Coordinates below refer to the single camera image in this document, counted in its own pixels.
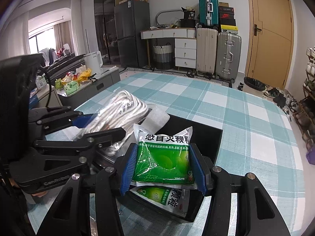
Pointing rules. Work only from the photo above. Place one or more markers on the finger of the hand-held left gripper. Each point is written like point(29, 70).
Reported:
point(103, 136)
point(85, 120)

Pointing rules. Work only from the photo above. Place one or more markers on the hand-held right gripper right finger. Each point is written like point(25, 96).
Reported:
point(198, 169)

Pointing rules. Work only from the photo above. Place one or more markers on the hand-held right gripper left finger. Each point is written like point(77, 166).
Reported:
point(129, 169)

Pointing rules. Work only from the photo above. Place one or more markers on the black cardboard box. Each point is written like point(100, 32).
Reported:
point(206, 142)

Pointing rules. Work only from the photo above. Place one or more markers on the green medicine packet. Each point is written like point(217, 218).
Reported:
point(162, 162)
point(167, 199)

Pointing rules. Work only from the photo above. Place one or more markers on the white foam sheet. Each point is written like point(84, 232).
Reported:
point(157, 118)

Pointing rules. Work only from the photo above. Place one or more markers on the person's left hand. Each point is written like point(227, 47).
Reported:
point(39, 193)

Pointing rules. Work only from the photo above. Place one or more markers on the white printed carton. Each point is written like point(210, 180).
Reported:
point(41, 81)

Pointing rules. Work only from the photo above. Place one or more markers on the green tissue pack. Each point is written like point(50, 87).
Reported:
point(71, 88)

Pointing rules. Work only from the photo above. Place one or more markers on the grey side cabinet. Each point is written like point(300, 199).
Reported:
point(103, 83)

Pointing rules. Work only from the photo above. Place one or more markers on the yellow plastic bag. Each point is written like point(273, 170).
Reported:
point(85, 75)

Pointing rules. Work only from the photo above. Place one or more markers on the teal checked tablecloth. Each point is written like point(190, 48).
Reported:
point(246, 140)

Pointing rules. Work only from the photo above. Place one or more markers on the white electric kettle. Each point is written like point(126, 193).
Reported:
point(93, 62)

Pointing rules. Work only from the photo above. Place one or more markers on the dark sofa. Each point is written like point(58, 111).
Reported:
point(66, 62)

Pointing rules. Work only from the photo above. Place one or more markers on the brown curtain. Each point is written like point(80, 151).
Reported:
point(61, 36)

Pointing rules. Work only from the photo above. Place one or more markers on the dark glass cabinet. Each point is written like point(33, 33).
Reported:
point(104, 29)

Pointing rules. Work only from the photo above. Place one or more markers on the white curtain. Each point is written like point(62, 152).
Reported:
point(75, 27)

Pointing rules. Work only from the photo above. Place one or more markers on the grey refrigerator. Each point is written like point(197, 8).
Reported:
point(131, 34)

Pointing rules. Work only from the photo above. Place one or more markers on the woven laundry basket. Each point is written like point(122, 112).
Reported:
point(162, 56)

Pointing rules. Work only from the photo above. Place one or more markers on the pile of shoes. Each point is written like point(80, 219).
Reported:
point(280, 98)

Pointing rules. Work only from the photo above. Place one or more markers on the purple cloth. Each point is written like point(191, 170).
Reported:
point(310, 154)

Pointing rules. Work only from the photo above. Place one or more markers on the silver suitcase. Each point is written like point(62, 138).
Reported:
point(228, 56)

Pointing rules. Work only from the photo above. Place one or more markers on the beige suitcase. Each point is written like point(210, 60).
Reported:
point(206, 51)

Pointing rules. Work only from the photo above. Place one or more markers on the white drawer desk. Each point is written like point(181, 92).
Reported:
point(185, 49)

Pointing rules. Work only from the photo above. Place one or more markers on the chrome tube rack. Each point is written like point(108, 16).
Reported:
point(158, 17)

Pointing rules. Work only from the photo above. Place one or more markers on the wooden shoe rack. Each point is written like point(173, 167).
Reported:
point(308, 103)

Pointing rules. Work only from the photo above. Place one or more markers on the wooden door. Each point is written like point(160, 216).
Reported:
point(270, 49)

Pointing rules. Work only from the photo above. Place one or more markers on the black paper bag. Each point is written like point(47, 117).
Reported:
point(188, 21)

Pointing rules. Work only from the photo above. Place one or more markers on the black yellow box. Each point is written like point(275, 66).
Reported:
point(229, 29)

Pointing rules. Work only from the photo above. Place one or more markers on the plain black shoe box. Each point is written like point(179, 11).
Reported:
point(228, 22)

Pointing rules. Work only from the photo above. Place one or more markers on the red logo shoe box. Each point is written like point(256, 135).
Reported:
point(227, 16)

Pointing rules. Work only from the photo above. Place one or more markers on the teal suitcase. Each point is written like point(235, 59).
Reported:
point(208, 9)

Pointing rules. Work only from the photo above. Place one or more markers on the small brown cardboard box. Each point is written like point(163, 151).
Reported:
point(223, 4)

